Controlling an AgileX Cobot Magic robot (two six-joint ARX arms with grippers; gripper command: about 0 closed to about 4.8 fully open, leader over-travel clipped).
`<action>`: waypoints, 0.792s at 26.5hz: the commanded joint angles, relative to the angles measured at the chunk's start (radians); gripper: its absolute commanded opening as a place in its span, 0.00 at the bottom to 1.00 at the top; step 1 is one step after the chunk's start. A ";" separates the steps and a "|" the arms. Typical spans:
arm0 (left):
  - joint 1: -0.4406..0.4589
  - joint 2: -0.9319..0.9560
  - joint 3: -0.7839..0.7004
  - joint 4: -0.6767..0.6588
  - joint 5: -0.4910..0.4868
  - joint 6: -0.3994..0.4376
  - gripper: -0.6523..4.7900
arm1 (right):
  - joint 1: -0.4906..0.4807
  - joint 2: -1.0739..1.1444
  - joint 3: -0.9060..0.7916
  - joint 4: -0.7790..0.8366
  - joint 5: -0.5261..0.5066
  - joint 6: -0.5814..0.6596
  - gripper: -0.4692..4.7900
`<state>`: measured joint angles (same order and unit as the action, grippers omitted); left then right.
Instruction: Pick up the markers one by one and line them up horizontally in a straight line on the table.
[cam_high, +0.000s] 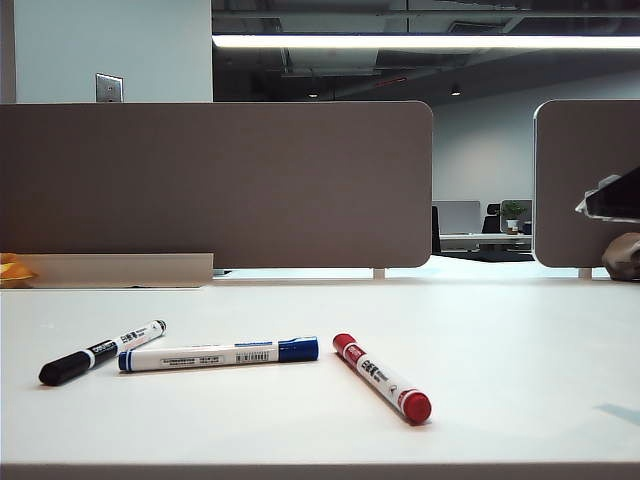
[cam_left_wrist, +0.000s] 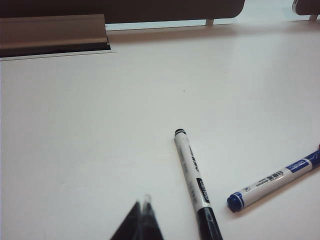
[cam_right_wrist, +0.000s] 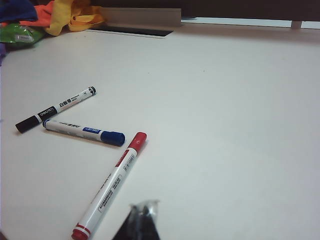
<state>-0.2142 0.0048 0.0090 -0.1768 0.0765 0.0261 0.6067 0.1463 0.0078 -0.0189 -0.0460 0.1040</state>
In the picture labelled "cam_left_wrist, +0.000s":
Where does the black whiteboard marker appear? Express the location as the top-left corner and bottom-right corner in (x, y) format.
(173, 128), (224, 240)

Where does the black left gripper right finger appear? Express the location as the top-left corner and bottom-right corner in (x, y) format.
(141, 193), (164, 240)

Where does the blue whiteboard marker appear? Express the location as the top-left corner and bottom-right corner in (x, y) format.
(226, 149), (320, 213)

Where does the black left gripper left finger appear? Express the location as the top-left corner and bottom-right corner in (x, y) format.
(109, 199), (143, 240)

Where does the rounded brown desk divider panel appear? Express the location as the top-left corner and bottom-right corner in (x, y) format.
(292, 0), (320, 16)

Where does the long brown desk divider panel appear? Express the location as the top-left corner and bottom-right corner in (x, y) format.
(0, 0), (246, 25)

